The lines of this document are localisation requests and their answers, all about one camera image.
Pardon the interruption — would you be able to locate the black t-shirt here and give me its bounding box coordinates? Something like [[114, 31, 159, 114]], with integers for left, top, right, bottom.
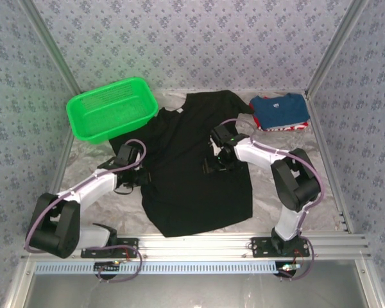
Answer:
[[108, 90, 255, 239]]

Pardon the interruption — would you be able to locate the green plastic basket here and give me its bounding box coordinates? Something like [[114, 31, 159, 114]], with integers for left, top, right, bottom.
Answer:
[[65, 76, 159, 144]]

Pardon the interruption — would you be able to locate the folded red t-shirt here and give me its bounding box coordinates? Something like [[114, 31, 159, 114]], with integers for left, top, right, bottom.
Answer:
[[248, 95, 310, 133]]

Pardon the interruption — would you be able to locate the small controller board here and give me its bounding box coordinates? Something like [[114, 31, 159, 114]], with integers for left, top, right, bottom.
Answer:
[[277, 262, 302, 277], [94, 261, 121, 272]]

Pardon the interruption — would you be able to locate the grey metal panel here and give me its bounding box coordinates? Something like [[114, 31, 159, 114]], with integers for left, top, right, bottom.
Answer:
[[6, 259, 385, 308]]

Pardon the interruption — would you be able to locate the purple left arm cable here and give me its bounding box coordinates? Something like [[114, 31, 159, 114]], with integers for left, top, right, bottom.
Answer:
[[24, 138, 148, 284]]

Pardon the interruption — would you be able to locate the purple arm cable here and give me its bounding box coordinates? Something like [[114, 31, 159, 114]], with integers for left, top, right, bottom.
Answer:
[[24, 138, 148, 284], [218, 118, 325, 282]]

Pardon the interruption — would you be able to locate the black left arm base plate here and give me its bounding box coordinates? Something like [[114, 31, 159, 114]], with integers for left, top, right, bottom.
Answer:
[[80, 237, 139, 258]]

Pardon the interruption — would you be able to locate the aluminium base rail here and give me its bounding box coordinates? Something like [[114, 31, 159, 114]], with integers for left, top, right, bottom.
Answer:
[[21, 233, 372, 261]]

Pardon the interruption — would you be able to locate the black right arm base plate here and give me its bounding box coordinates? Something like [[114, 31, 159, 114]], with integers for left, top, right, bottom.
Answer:
[[250, 236, 311, 259]]

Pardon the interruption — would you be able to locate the slotted white cable duct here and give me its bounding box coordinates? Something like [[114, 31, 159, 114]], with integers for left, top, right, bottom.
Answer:
[[35, 260, 280, 275]]

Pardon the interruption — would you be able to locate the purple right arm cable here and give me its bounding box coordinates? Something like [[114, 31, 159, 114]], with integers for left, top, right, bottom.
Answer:
[[218, 118, 325, 282]]

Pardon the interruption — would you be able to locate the aluminium frame post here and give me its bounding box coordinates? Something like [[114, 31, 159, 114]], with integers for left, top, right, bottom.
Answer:
[[304, 0, 372, 97], [19, 0, 83, 94]]

